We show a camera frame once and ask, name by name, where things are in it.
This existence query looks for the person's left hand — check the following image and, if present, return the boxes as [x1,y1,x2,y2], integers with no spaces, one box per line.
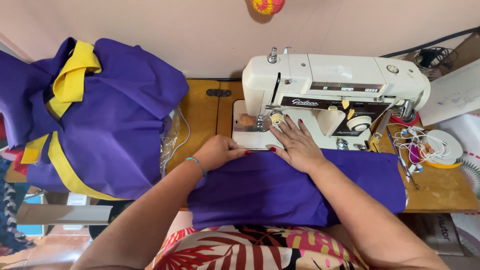
[193,134,252,175]

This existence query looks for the person's right hand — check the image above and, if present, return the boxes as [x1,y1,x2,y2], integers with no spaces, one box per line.
[269,114,328,174]

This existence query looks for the purple fabric piece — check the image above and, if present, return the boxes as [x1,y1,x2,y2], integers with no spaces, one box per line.
[187,148,408,230]

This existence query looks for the clear plastic bag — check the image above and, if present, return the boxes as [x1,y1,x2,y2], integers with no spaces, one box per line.
[160,107,185,174]

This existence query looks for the black table hinge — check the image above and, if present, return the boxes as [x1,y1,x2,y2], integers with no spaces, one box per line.
[205,88,232,98]

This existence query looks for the cream sewing machine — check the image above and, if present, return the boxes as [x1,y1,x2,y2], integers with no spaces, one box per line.
[231,46,431,152]

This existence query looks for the heap of purple fabric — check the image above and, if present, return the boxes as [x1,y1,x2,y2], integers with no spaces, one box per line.
[0,37,190,201]

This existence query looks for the thin seam ripper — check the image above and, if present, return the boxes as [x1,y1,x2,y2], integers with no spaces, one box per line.
[386,130,421,190]

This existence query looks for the floral patterned dress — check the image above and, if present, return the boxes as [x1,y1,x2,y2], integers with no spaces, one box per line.
[153,224,370,270]

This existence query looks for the magenta thread bobbin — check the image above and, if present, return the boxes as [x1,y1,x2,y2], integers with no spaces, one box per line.
[408,144,421,164]

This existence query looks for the black round stool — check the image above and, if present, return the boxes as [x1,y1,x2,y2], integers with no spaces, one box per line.
[88,199,135,241]

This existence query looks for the pink yellow crochet ball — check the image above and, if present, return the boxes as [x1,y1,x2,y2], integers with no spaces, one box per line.
[250,0,286,16]

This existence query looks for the yellow fabric band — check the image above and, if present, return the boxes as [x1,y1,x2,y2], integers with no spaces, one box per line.
[20,40,126,201]

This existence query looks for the white paper sheet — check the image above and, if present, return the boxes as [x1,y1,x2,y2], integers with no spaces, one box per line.
[419,59,480,127]

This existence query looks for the white board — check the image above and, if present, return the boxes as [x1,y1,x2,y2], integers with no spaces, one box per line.
[16,202,113,226]

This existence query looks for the white patterned cloth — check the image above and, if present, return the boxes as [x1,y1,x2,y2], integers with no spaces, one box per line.
[438,112,480,200]

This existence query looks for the blue crochet rug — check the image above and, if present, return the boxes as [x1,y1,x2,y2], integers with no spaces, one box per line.
[0,157,37,256]

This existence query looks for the teal bracelet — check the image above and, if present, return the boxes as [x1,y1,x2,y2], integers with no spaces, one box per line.
[184,157,207,178]

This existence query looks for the gold handled scissors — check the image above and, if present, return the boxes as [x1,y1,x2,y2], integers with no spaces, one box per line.
[367,109,393,153]

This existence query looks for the white earphone cable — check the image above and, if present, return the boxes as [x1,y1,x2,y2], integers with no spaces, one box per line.
[393,125,451,166]

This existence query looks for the coiled black cable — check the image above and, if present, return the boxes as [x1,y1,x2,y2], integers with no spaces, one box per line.
[412,46,459,73]

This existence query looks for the thick black cable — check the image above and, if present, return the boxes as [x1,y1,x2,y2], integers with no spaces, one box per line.
[380,26,480,59]

